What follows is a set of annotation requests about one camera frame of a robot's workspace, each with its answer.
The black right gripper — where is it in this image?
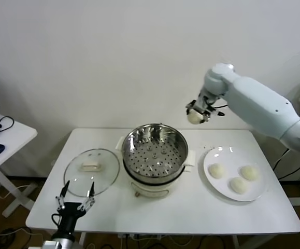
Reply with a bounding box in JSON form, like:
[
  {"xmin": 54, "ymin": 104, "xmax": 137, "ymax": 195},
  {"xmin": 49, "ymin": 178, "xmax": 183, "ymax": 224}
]
[{"xmin": 185, "ymin": 93, "xmax": 217, "ymax": 123}]

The black wall power cable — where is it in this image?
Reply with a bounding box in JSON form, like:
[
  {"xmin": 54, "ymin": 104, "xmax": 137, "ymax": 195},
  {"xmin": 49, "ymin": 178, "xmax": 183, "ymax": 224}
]
[{"xmin": 272, "ymin": 147, "xmax": 300, "ymax": 181}]

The glass pot lid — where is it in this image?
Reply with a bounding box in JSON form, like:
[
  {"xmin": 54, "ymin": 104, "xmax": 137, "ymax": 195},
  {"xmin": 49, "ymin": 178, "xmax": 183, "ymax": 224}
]
[{"xmin": 63, "ymin": 148, "xmax": 121, "ymax": 198}]

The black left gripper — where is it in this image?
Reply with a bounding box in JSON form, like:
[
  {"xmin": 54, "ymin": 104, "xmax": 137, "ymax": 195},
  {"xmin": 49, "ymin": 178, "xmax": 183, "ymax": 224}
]
[{"xmin": 55, "ymin": 180, "xmax": 96, "ymax": 234}]

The white round plate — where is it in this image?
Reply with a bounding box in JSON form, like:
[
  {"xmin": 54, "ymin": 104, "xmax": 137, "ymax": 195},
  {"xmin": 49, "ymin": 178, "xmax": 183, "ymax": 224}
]
[{"xmin": 203, "ymin": 146, "xmax": 267, "ymax": 202}]

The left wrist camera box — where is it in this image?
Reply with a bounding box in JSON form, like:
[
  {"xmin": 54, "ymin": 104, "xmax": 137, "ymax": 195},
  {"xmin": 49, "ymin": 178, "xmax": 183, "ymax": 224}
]
[{"xmin": 41, "ymin": 239, "xmax": 63, "ymax": 249}]

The stainless steel steamer basket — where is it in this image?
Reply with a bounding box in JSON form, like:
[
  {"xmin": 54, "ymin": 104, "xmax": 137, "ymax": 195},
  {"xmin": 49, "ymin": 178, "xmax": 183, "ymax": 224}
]
[{"xmin": 120, "ymin": 123, "xmax": 189, "ymax": 184}]

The white computer desk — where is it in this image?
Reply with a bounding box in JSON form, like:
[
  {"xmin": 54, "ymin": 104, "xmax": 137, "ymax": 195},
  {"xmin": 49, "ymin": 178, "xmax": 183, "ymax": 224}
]
[{"xmin": 0, "ymin": 114, "xmax": 38, "ymax": 218}]

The steel steamer pot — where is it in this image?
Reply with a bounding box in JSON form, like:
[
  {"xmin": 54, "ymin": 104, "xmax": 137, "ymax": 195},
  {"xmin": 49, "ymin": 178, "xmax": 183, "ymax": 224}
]
[{"xmin": 116, "ymin": 137, "xmax": 197, "ymax": 199}]

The white floor cable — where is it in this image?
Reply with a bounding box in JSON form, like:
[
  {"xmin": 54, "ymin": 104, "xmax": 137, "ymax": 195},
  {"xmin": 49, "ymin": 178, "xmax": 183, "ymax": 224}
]
[{"xmin": 0, "ymin": 184, "xmax": 35, "ymax": 201}]

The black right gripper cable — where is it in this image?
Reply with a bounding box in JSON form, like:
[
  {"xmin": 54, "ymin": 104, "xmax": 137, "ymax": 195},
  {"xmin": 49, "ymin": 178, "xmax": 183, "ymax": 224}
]
[{"xmin": 211, "ymin": 103, "xmax": 229, "ymax": 117}]

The black floor cable bundle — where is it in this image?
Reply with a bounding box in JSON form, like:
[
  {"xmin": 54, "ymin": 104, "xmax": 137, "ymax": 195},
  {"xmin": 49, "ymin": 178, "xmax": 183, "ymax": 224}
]
[{"xmin": 0, "ymin": 227, "xmax": 53, "ymax": 246}]

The white steamed baozi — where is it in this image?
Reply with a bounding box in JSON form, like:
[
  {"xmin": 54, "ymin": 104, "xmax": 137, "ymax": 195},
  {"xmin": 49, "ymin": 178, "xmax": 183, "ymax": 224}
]
[
  {"xmin": 239, "ymin": 165, "xmax": 259, "ymax": 182},
  {"xmin": 208, "ymin": 163, "xmax": 227, "ymax": 179},
  {"xmin": 229, "ymin": 177, "xmax": 251, "ymax": 195},
  {"xmin": 187, "ymin": 110, "xmax": 205, "ymax": 125}
]

